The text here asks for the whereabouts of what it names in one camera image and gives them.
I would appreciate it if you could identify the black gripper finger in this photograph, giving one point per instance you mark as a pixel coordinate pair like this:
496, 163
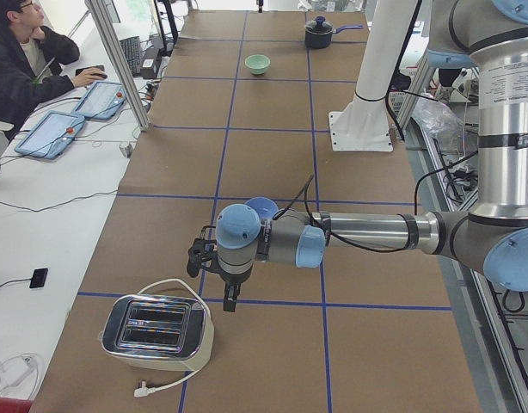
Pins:
231, 293

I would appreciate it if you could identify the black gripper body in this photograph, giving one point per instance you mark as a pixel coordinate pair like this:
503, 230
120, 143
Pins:
232, 280

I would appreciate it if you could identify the blue bowl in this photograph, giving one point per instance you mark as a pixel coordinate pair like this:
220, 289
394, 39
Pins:
265, 207

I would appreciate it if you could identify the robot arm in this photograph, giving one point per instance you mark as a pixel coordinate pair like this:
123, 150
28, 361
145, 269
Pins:
491, 238

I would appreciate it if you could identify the green bowl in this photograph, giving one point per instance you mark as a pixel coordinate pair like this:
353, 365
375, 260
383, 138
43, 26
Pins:
257, 64

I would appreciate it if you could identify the white chrome toaster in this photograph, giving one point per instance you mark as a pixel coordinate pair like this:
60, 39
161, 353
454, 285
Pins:
159, 332

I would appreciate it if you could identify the small black square device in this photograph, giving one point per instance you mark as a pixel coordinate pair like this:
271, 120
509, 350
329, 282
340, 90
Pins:
38, 279

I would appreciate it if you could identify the blue teach pendant far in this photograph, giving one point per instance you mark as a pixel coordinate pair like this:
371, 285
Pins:
101, 101

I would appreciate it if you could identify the blue teach pendant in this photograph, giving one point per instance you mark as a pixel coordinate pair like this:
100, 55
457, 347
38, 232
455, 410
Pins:
51, 135
101, 101

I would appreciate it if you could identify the blue teach pendant near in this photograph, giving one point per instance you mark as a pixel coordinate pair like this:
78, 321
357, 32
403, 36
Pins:
51, 135

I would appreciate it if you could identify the black keyboard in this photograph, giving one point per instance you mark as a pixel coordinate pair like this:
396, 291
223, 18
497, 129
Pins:
130, 47

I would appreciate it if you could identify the clear plastic bag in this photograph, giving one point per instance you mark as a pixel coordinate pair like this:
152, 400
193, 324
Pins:
438, 122

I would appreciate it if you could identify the dark blue lidded saucepan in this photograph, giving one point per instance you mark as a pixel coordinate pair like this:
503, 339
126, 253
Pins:
318, 33

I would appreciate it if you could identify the seated person in black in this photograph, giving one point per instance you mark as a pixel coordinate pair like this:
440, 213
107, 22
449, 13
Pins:
31, 59

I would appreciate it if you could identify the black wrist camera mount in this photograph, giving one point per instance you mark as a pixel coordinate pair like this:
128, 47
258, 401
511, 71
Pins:
202, 255

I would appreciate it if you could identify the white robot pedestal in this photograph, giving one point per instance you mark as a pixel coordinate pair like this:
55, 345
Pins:
363, 124

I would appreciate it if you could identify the aluminium frame post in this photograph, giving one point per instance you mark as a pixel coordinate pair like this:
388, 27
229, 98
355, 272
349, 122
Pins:
105, 27

